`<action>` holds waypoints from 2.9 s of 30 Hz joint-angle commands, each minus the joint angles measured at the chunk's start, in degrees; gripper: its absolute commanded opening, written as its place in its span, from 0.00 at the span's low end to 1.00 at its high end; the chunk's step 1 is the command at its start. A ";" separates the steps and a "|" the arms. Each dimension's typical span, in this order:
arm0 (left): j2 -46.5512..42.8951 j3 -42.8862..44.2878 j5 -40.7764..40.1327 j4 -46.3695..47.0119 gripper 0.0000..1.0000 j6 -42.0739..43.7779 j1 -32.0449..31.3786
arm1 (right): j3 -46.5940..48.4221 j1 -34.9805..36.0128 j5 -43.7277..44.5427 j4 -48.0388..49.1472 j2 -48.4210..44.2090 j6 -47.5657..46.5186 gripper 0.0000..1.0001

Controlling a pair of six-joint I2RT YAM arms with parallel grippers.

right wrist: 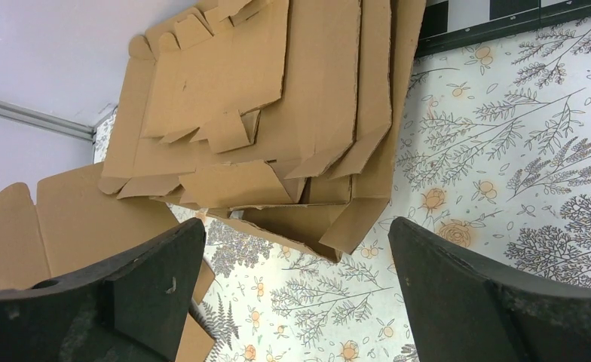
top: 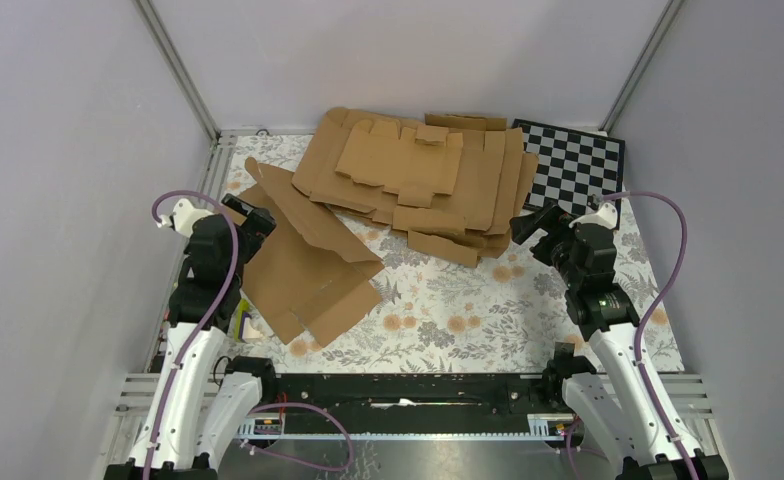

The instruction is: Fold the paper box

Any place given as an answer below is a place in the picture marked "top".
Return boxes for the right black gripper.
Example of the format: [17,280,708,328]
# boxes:
[508,201,580,289]

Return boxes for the brown cardboard box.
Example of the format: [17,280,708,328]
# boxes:
[239,157,384,347]

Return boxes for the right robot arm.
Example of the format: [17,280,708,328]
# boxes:
[510,203,730,479]

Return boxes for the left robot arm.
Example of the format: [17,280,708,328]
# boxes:
[104,190,279,479]

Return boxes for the black white checkerboard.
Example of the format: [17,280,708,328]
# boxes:
[512,119,626,216]

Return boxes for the floral table mat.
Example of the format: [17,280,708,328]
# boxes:
[223,135,686,373]

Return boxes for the stack of flat cardboard blanks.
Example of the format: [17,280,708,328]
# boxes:
[292,107,539,267]

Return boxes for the yellow green small object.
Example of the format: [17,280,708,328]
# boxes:
[233,299,264,343]

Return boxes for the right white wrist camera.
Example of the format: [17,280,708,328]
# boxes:
[569,202,619,230]

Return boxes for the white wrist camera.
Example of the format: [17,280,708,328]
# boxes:
[156,197,213,238]
[569,202,619,230]

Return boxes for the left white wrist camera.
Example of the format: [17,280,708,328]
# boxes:
[156,197,213,238]

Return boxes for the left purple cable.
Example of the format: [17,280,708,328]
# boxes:
[141,190,241,480]

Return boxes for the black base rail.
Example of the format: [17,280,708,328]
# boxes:
[260,373,575,438]

